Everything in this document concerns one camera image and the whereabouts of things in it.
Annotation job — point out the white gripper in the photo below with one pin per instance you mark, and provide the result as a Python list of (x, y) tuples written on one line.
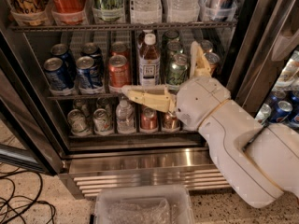
[(200, 102)]

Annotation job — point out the green can top shelf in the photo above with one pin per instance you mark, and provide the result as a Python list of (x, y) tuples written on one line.
[(109, 10)]

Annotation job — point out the green can shelf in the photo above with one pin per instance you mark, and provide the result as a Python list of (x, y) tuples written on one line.
[(170, 35), (177, 70), (172, 49), (109, 10)]

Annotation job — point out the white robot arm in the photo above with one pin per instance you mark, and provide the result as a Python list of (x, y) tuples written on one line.
[(260, 163)]

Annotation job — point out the green can front middle shelf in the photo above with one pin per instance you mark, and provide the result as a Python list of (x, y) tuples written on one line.
[(177, 70)]

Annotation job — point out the gold can front middle shelf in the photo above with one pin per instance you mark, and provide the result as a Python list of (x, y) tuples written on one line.
[(213, 60)]

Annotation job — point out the gold can shelf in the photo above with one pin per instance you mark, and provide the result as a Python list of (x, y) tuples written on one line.
[(206, 45), (213, 60)]

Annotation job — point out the copper can bottom shelf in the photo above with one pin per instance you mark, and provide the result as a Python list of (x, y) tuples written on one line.
[(170, 122)]

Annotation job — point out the gold can back middle shelf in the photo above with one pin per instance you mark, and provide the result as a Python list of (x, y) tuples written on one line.
[(206, 45)]

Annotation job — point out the green can back middle shelf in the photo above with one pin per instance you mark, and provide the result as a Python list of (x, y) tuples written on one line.
[(170, 35)]

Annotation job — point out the orange can bottom shelf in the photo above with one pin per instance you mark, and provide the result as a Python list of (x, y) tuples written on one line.
[(148, 120)]

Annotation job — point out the orange can front middle shelf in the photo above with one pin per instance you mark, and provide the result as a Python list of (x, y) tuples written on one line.
[(119, 73)]

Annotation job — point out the orange can back middle shelf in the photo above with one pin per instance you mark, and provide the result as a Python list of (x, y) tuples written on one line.
[(120, 48)]

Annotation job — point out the small water bottle bottom shelf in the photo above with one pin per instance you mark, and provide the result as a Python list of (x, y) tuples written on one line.
[(125, 115)]

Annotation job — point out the silver green can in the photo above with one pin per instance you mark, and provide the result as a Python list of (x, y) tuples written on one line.
[(102, 122), (78, 123)]

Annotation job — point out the right glass fridge door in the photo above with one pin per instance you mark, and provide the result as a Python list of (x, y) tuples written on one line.
[(265, 37)]

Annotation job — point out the silver can right fridge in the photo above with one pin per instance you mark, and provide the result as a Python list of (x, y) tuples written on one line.
[(263, 114)]

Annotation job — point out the blue energy drink can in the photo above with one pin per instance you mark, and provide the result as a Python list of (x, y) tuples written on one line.
[(215, 10)]

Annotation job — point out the silver green can bottom left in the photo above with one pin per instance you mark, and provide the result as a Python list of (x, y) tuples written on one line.
[(78, 123)]

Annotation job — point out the blue pepsi can right fridge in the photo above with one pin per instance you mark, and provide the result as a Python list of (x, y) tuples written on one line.
[(281, 110)]

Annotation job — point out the blue can front left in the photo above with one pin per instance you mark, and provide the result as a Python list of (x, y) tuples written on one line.
[(61, 83)]

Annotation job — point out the blue can back left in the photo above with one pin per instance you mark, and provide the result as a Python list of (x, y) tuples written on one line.
[(63, 52)]

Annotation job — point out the stainless fridge base grille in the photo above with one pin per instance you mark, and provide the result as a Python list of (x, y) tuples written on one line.
[(190, 167)]

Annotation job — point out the open fridge door left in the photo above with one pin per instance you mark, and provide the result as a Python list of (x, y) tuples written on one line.
[(19, 113)]

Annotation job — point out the yellow orange can top shelf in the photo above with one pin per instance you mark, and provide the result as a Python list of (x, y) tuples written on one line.
[(30, 12)]

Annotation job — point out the tea bottle front white cap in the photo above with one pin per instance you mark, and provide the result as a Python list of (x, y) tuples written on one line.
[(149, 62)]

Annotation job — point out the tea bottle behind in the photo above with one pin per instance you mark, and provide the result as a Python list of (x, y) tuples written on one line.
[(141, 37)]

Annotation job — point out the clear water bottle right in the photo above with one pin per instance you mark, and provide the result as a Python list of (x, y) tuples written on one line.
[(181, 10)]

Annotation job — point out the clear water bottle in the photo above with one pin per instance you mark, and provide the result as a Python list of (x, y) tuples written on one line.
[(181, 10), (146, 11)]

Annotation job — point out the clear water bottle left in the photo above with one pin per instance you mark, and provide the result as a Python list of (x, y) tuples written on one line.
[(146, 11)]

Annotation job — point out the clear plastic bin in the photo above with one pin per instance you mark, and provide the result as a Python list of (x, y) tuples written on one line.
[(165, 204)]

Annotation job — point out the middle wire shelf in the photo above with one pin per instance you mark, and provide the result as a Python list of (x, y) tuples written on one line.
[(86, 96)]

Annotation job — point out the wire shelf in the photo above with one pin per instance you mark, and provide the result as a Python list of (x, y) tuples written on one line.
[(86, 96), (122, 26)]

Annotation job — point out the top wire shelf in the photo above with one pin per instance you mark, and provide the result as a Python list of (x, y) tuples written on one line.
[(122, 26)]

